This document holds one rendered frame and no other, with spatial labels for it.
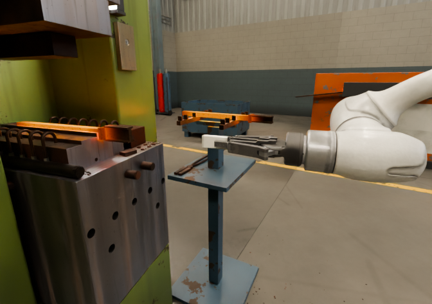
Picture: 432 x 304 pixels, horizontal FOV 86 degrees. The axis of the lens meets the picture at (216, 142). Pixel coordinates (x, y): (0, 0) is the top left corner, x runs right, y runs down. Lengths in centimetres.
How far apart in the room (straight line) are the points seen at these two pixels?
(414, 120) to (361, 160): 360
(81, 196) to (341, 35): 791
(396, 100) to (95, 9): 77
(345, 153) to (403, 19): 778
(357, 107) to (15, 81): 114
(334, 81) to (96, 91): 346
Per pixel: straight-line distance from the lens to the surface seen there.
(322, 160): 51
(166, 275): 117
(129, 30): 108
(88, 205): 68
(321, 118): 405
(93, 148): 74
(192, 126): 477
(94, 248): 74
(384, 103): 64
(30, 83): 121
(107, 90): 104
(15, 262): 88
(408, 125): 409
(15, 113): 118
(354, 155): 51
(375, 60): 807
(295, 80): 821
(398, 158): 53
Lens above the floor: 114
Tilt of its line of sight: 15 degrees down
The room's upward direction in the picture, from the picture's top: straight up
